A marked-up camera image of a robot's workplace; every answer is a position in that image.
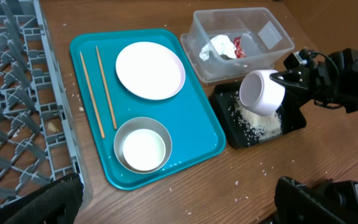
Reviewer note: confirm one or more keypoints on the grey metal bowl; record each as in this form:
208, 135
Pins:
141, 123

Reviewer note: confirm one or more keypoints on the wooden chopstick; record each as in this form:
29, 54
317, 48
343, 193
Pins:
111, 109
100, 126

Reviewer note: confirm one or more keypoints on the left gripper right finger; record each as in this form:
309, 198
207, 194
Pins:
330, 202

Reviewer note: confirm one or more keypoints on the red snack wrapper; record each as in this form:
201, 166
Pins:
239, 52

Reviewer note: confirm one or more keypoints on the white napkin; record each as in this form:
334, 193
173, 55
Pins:
222, 45

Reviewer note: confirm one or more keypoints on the large white plate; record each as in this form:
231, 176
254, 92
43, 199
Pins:
150, 70

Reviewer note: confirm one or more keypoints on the pile of rice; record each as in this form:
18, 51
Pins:
259, 123

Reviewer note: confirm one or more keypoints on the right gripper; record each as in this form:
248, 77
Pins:
331, 84

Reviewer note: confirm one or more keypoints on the grey plastic dish rack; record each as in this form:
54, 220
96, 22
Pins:
38, 140

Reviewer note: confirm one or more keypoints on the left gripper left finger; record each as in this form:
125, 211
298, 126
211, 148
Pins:
57, 202

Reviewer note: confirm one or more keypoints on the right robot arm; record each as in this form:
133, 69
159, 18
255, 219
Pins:
330, 81

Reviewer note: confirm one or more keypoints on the teal plastic tray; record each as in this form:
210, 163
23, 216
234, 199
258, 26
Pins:
195, 130

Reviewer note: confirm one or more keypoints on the small white cup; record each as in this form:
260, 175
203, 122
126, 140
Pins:
143, 149

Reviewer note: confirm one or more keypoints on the clear plastic bin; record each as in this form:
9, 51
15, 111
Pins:
262, 38

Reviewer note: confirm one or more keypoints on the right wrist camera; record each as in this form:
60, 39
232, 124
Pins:
302, 58

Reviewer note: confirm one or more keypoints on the black plastic tray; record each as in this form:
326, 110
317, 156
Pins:
222, 98

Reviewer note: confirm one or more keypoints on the white rice bowl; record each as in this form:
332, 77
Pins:
259, 94

